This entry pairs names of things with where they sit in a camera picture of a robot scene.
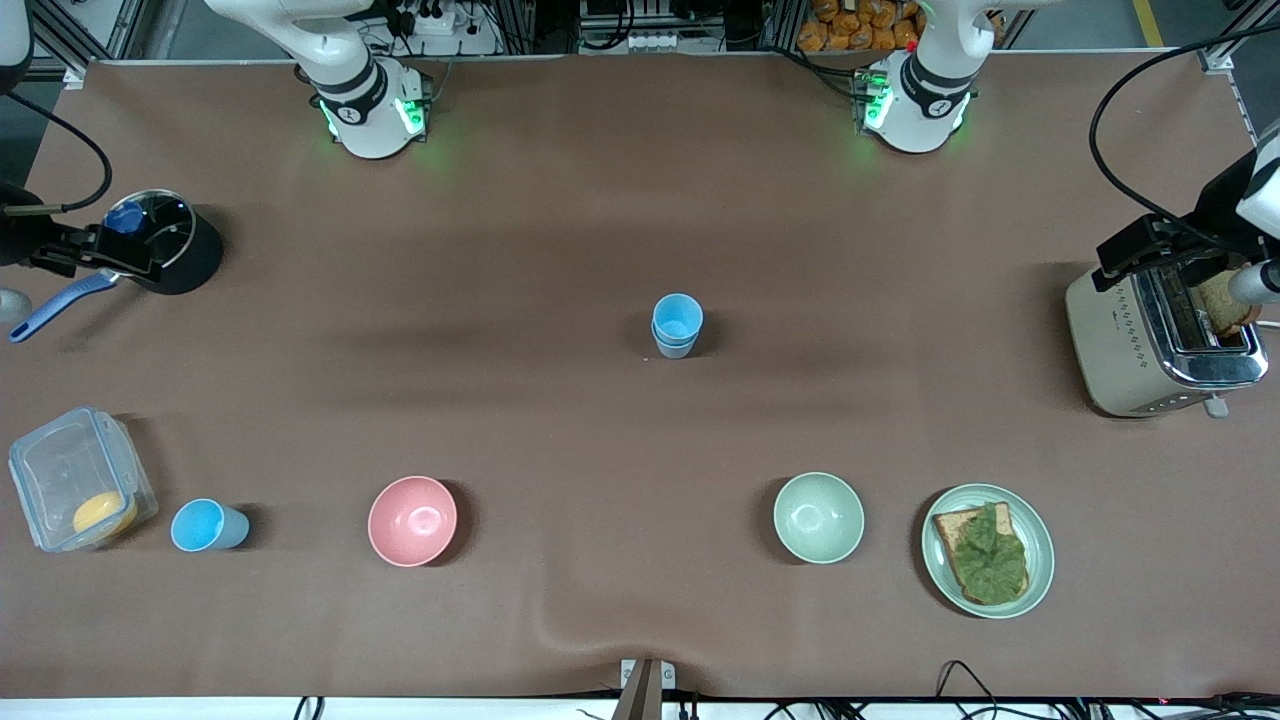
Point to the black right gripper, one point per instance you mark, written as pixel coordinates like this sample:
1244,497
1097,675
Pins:
18,240

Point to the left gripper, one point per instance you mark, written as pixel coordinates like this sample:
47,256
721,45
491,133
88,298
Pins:
1218,213

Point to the blue plastic cup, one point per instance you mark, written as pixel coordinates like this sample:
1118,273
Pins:
676,352
678,315
205,527

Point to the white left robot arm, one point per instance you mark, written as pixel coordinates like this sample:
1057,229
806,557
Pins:
925,100

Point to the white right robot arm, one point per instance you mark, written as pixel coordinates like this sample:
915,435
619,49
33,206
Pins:
360,100

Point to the glass lid blue knob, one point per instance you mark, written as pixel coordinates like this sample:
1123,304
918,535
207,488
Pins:
170,225

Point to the beige chrome toaster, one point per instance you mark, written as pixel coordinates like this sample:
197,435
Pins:
1110,340

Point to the brown bread slice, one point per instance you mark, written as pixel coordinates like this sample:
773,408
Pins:
1222,315

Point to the clear plastic food container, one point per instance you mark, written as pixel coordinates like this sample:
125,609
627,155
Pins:
60,470

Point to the yellow round food piece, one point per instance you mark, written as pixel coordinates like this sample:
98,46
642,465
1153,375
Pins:
103,513

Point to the pale green plate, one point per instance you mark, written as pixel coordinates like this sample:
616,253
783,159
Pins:
1040,535

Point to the toast slice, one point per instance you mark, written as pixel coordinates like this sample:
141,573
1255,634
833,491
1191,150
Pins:
948,525

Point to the green lettuce leaf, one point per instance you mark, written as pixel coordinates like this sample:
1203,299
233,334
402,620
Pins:
990,560

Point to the orange snack bags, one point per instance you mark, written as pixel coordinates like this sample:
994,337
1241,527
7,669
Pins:
850,30

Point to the pink bowl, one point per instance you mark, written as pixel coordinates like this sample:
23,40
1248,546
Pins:
412,520

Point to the power strip with plugs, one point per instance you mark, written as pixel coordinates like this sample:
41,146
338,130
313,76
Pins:
430,15

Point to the pale green bowl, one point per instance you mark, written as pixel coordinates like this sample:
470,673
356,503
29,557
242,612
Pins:
818,517

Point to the brown table cloth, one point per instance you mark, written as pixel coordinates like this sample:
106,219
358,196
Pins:
640,200

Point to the white power strip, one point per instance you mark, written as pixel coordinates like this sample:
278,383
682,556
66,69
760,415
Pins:
655,42

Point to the aluminium frame profile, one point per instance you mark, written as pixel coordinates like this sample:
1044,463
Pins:
1235,35
85,40

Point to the metal table edge bracket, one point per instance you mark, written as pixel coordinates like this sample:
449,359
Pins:
640,695

